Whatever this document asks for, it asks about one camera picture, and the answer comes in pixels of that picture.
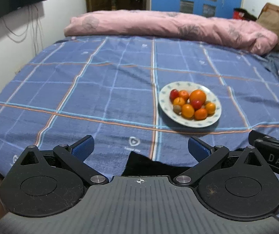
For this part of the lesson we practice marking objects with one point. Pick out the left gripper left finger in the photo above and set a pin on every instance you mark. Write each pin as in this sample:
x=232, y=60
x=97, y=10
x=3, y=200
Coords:
x=59, y=171

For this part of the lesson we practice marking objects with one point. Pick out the large orange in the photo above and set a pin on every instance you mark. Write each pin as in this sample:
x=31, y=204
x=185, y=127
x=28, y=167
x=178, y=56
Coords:
x=198, y=95

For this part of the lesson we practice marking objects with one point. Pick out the small orange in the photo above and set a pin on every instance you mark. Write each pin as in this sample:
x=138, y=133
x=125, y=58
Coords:
x=179, y=101
x=200, y=114
x=210, y=108

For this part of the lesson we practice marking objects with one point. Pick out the blue plaid bedsheet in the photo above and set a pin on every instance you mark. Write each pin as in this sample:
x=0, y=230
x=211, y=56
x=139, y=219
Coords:
x=108, y=87

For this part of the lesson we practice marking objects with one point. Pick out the black and red bag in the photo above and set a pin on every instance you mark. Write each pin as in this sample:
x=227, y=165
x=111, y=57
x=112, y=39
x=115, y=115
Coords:
x=242, y=14

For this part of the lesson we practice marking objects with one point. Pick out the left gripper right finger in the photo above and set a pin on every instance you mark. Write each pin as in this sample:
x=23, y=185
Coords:
x=242, y=172

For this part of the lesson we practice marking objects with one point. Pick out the brown longan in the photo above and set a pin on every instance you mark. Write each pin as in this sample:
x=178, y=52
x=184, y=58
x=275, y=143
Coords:
x=177, y=109

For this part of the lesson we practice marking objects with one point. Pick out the medium tangerine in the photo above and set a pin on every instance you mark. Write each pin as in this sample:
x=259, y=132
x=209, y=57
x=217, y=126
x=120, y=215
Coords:
x=184, y=94

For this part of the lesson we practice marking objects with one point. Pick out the white floral plate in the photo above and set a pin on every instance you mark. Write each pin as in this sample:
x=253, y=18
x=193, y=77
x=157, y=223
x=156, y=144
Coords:
x=167, y=106

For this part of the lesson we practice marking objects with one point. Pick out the pink folded duvet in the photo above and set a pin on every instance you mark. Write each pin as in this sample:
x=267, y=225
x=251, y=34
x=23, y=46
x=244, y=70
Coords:
x=233, y=33

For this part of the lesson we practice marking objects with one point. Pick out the red cherry tomato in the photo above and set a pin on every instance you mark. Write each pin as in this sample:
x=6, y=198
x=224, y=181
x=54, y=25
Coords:
x=196, y=104
x=174, y=94

